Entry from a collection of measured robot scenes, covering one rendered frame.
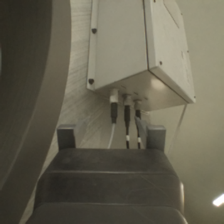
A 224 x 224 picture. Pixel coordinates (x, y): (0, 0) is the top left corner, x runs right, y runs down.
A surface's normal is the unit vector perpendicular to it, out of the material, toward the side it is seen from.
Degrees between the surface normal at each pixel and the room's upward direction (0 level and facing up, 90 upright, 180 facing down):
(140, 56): 138
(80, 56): 90
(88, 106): 90
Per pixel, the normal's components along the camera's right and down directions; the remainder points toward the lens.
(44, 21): -0.66, -0.07
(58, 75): 0.75, -0.17
